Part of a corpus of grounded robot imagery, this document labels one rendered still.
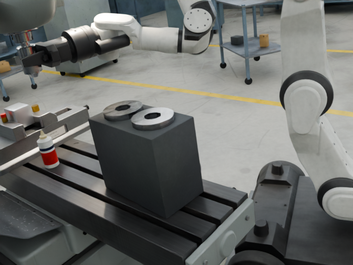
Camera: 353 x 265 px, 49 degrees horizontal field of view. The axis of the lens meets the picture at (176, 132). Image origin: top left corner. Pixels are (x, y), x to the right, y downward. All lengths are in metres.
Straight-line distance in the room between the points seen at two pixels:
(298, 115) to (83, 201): 0.61
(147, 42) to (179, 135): 0.41
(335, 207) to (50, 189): 0.82
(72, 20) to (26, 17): 4.54
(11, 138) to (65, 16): 4.34
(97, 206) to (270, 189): 0.76
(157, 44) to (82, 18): 4.55
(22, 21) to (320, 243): 1.03
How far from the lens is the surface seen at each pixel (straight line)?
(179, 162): 0.80
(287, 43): 1.11
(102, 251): 1.17
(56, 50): 1.04
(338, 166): 1.25
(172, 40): 1.11
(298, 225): 1.36
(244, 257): 1.22
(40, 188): 1.07
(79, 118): 1.32
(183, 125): 0.78
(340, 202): 1.26
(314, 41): 1.11
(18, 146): 1.22
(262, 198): 1.44
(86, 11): 5.70
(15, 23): 0.99
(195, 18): 1.11
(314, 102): 1.11
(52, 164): 1.14
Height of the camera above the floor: 1.43
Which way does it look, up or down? 25 degrees down
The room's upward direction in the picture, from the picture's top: 9 degrees counter-clockwise
